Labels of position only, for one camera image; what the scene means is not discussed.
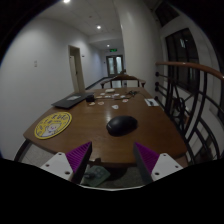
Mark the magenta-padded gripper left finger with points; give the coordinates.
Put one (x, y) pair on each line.
(77, 156)

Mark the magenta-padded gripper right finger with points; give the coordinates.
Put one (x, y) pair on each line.
(149, 159)

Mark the black computer mouse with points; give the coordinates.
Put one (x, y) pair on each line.
(122, 125)

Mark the round yellow printed mouse pad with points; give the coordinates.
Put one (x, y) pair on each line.
(53, 125)

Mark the green patterned floor item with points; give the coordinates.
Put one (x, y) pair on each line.
(97, 175)

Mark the small tan card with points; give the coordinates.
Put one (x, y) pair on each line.
(92, 103)
(101, 103)

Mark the dark closed laptop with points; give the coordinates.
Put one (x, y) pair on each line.
(70, 100)

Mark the white paper booklet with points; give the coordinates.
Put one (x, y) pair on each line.
(151, 102)

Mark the small black box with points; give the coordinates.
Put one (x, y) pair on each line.
(90, 98)

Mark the small white card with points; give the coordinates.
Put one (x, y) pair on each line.
(115, 106)

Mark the small pale card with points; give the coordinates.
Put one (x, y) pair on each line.
(125, 100)

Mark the white flat box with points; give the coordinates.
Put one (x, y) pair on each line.
(110, 90)

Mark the wooden armchair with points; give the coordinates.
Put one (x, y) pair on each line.
(123, 77)

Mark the pale side door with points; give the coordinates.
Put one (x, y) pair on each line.
(76, 70)

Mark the glass double door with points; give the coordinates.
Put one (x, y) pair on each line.
(114, 65)

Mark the black railing with wooden handrail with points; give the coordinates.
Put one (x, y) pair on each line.
(186, 64)

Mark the dark framed window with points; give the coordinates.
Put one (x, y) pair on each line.
(182, 56)

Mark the green exit sign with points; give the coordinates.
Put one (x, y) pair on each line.
(113, 50)

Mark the round ceiling lights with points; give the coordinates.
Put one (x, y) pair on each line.
(98, 27)

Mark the white wall switch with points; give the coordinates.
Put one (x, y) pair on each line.
(35, 63)

